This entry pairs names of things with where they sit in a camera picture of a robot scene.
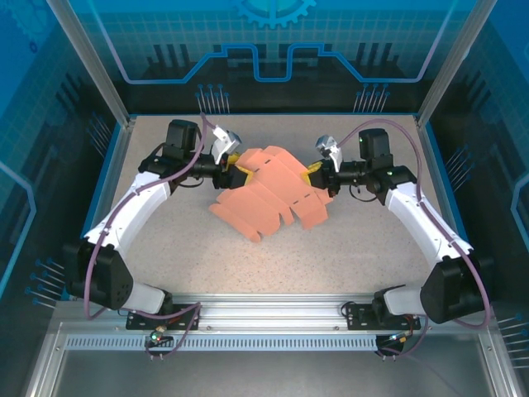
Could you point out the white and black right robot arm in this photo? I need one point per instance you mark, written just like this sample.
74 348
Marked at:
413 215

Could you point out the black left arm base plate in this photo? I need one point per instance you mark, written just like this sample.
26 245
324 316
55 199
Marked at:
186 316

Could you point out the aluminium mounting rail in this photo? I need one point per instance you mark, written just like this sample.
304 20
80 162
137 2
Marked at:
268 310

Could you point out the grey metal shelf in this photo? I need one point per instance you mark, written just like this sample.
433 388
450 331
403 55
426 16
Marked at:
268 376

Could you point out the orange paper box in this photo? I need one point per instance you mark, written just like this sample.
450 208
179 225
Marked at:
268 194

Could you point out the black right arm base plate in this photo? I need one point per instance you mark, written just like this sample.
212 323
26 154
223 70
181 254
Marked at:
359 316

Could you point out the aluminium frame post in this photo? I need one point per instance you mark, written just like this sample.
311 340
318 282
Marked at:
91 62
450 62

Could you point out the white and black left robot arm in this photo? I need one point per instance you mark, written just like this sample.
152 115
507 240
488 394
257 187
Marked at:
144 198

